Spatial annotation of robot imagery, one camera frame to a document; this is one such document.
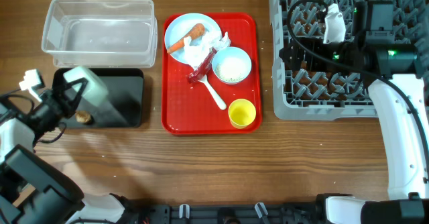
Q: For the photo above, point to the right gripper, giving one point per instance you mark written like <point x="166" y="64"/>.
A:
<point x="302" y="54"/>

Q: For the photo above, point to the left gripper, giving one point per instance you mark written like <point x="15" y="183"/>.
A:
<point x="51" y="98"/>

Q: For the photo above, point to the mint green bowl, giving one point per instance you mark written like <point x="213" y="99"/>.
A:
<point x="95" y="91"/>

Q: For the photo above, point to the brown mushroom piece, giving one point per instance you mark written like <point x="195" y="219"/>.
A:
<point x="83" y="117"/>

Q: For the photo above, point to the light blue bowl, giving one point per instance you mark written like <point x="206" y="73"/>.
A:
<point x="232" y="52"/>

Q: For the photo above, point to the yellow plastic cup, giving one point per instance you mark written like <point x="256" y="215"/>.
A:
<point x="242" y="113"/>

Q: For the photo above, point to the red strawberry snack wrapper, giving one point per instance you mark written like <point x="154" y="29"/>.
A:
<point x="203" y="69"/>

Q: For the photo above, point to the orange carrot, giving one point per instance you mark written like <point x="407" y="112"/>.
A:
<point x="197" y="31"/>

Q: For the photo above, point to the white tissue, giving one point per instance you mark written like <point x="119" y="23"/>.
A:
<point x="195" y="55"/>

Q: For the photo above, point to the white rice pile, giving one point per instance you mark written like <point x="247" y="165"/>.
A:
<point x="231" y="70"/>

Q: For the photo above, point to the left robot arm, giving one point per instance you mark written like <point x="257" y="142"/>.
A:
<point x="32" y="191"/>

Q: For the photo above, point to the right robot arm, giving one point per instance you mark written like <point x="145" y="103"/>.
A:
<point x="393" y="75"/>

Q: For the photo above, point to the grey dishwasher rack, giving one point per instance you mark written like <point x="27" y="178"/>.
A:
<point x="302" y="95"/>

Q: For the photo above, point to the black plastic tray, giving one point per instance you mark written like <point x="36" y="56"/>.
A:
<point x="123" y="107"/>

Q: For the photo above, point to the clear plastic bin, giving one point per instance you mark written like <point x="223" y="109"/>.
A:
<point x="101" y="33"/>

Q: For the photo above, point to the white plastic spoon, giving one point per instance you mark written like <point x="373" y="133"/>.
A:
<point x="218" y="100"/>

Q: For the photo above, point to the red serving tray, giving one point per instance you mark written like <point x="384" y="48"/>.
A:
<point x="189" y="109"/>

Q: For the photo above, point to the light blue plate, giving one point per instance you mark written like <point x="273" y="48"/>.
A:
<point x="181" y="26"/>

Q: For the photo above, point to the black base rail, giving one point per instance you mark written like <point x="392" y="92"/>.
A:
<point x="259" y="213"/>

